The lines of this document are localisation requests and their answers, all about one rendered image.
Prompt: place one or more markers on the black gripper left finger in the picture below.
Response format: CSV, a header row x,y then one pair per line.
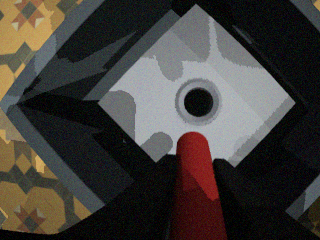
x,y
141,212

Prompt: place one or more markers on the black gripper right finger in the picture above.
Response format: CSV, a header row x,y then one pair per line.
x,y
249,214

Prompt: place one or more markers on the red peg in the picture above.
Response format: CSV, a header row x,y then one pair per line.
x,y
196,208

